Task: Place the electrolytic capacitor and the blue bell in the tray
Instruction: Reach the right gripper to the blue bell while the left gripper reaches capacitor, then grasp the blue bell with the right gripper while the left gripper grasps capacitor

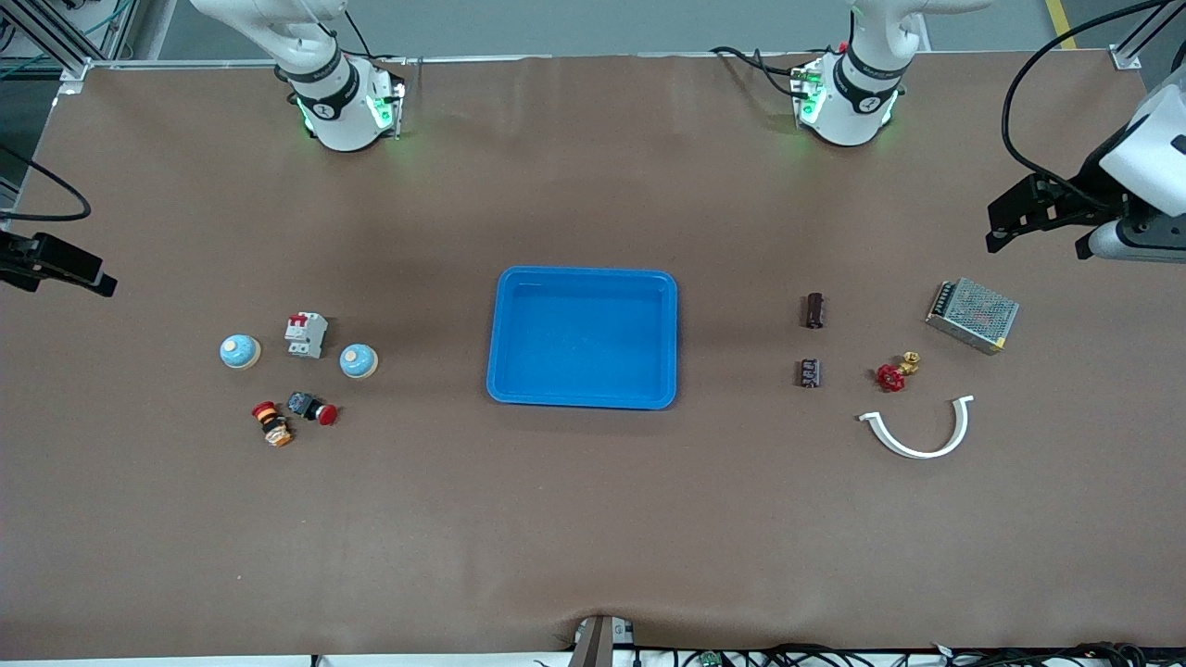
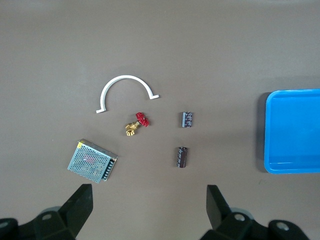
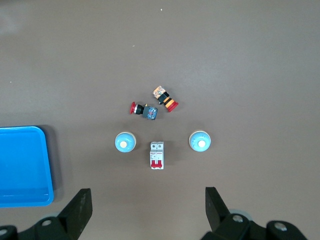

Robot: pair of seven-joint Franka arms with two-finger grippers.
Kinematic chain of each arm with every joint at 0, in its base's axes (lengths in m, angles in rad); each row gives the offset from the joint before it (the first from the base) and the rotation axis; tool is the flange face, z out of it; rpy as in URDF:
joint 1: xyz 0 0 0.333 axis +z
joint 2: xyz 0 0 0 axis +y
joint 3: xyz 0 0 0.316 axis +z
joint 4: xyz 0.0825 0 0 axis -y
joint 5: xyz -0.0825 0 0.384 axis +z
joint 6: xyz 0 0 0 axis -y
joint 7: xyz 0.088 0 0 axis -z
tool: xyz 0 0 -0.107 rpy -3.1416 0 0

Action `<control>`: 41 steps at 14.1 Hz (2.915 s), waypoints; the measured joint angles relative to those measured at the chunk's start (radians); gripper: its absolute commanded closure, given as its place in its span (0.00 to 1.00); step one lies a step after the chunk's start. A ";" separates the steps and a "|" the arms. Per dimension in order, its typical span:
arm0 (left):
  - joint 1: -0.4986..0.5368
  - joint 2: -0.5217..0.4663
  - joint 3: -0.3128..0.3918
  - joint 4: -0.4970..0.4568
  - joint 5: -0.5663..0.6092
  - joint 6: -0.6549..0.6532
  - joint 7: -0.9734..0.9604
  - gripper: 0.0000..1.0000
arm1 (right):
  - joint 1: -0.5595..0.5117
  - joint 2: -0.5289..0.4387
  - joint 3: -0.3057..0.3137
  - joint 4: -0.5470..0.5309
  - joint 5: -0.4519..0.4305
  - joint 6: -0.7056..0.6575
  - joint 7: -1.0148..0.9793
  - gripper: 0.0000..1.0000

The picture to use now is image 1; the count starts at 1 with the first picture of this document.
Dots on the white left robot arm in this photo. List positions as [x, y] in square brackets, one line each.
[848, 111]

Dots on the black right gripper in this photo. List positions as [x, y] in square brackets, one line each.
[28, 256]

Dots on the white curved plastic clip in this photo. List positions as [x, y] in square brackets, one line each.
[913, 452]

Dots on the black red emergency stop button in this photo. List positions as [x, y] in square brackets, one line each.
[301, 404]

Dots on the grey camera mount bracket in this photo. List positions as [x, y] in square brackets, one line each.
[598, 644]

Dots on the light blue call bell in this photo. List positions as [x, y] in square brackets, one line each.
[359, 361]
[240, 352]

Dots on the blue plastic tray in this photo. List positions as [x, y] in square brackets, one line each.
[584, 343]

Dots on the aluminium frame post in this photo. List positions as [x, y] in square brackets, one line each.
[1135, 46]

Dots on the orange red push button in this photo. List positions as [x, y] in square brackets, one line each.
[273, 426]

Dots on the metal mesh power supply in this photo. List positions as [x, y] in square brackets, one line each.
[973, 313]

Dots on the white circuit breaker red switch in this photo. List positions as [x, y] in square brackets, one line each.
[306, 335]

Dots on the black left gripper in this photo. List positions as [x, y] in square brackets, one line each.
[1086, 198]

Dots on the brown table mat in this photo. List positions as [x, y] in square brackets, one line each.
[593, 519]

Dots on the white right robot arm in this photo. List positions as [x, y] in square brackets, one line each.
[343, 111]

